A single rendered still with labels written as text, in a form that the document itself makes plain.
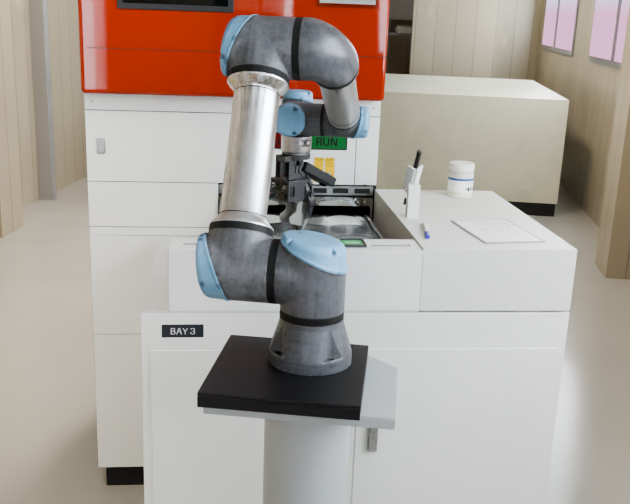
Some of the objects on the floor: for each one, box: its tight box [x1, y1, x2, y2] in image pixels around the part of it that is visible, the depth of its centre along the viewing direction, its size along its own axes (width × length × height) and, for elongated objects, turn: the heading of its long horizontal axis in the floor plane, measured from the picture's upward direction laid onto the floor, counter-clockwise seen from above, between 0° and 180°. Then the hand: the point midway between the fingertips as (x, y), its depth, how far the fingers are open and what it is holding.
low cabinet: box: [376, 73, 569, 217], centre depth 739 cm, size 200×235×88 cm
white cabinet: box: [140, 310, 569, 504], centre depth 226 cm, size 64×96×82 cm, turn 89°
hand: (299, 229), depth 216 cm, fingers closed
